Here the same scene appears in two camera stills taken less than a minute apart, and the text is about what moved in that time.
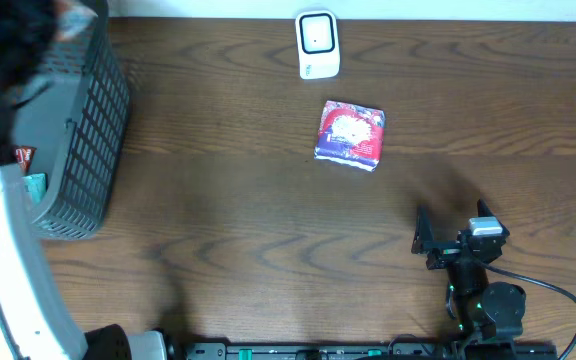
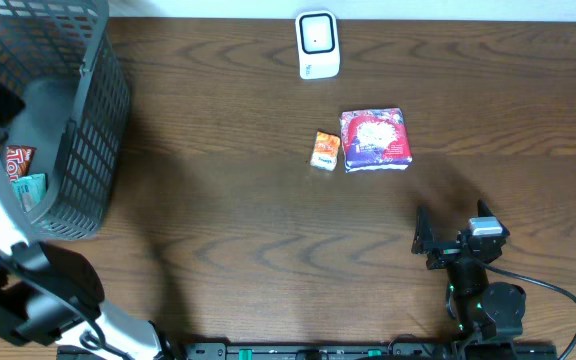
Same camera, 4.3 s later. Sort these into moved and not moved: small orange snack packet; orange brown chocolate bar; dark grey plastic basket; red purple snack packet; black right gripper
Moved: small orange snack packet; red purple snack packet
Not moved: orange brown chocolate bar; dark grey plastic basket; black right gripper
